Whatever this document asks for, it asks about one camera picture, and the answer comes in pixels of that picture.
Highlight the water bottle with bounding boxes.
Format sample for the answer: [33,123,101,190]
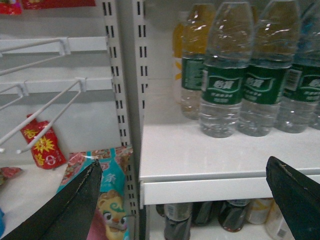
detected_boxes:
[180,3,216,120]
[237,0,301,137]
[198,0,254,138]
[274,0,320,134]

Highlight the water bottle right side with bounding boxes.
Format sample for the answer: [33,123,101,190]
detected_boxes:
[274,0,320,134]

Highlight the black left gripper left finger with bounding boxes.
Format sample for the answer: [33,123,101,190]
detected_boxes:
[3,160,103,240]

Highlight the white wire display hook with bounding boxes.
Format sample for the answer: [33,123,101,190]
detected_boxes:
[0,77,87,155]

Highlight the dark tea bottle lower left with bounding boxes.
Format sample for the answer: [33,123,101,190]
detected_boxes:
[164,202,193,240]

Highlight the white slotted shelf upright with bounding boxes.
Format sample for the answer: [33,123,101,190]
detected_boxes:
[101,0,147,240]

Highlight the red snack packet hanging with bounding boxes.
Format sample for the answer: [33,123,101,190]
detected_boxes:
[20,119,67,170]

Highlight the white upper wire hook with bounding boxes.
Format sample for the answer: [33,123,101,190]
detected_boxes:
[0,37,71,76]

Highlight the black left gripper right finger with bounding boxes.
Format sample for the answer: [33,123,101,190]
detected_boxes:
[265,156,320,240]

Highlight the water bottle back left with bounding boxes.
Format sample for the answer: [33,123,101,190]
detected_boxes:
[180,3,216,120]

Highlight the dark tea bottle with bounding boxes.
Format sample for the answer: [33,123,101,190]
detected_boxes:
[218,199,250,233]
[191,201,215,226]
[164,202,193,240]

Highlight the yellow white bottle lower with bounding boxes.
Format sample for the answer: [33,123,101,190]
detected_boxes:
[265,201,294,240]

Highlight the cream bottle lower middle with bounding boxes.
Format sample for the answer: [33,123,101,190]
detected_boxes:
[246,198,273,225]

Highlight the water bottle front left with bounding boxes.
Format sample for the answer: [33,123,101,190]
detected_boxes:
[198,0,254,138]

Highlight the teal snack bag cartoon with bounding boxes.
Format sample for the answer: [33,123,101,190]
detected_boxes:
[58,145,133,240]

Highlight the yellow drink bottle back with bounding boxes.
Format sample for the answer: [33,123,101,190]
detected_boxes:
[172,11,189,104]

